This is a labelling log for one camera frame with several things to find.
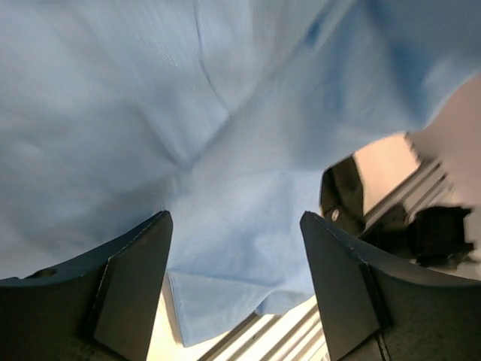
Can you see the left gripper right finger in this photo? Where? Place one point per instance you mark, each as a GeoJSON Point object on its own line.
{"type": "Point", "coordinates": [376, 306]}

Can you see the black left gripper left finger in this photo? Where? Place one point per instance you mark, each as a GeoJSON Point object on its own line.
{"type": "Point", "coordinates": [100, 305]}

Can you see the light blue shirt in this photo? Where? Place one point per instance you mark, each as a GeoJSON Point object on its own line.
{"type": "Point", "coordinates": [224, 113]}

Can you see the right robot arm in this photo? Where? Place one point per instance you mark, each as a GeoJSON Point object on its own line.
{"type": "Point", "coordinates": [436, 237]}

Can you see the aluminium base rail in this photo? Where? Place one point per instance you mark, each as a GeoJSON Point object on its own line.
{"type": "Point", "coordinates": [384, 226]}

